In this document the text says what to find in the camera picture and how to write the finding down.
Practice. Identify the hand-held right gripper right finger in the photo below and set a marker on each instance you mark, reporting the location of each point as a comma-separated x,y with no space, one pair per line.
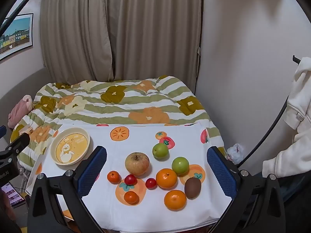
221,174

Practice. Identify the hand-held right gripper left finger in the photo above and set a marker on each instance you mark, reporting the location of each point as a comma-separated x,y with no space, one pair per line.
93,172

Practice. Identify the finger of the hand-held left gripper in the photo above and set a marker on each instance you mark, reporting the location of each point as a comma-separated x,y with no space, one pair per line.
2,131
18,142

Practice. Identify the small tangerine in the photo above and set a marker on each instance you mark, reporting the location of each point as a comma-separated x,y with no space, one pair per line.
114,177
131,197

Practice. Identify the brown kiwi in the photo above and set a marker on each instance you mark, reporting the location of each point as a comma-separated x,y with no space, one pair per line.
192,188

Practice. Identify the cream plate with duck print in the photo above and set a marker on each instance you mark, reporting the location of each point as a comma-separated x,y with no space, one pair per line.
69,148

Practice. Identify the red-yellow apple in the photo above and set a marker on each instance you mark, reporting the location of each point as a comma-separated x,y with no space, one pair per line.
137,163

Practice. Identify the large orange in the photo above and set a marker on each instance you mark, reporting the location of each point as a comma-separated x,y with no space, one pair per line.
175,200
166,178

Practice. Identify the small tissue packet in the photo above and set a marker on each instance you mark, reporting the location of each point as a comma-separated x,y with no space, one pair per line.
26,130

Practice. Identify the pink plush pillow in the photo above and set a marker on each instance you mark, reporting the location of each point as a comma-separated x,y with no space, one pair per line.
18,111

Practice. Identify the crumpled plastic bag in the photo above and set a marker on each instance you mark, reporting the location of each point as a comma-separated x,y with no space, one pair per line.
235,153

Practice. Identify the smartphone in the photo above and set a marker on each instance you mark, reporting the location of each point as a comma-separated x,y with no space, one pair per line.
12,195

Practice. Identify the red cherry tomato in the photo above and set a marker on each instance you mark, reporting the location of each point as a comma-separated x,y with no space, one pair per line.
130,179
151,183

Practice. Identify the green apple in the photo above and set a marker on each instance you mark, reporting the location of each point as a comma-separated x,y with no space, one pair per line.
160,151
180,165

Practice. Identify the white fruit-print tablecloth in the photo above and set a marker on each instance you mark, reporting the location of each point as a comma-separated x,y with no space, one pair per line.
136,213

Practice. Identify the striped floral blanket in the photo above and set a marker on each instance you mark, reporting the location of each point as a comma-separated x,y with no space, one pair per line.
121,106

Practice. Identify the dark blue jeans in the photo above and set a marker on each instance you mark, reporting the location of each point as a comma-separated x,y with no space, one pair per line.
296,187

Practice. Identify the white hooded sweatshirt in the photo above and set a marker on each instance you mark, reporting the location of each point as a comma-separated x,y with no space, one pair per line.
301,126

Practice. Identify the black pole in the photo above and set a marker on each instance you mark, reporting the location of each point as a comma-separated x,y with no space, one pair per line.
19,4

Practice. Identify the beige curtain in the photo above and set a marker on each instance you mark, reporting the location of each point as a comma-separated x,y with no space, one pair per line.
121,29

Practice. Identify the framed wall poster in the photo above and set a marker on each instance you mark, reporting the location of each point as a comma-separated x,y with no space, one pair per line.
17,36

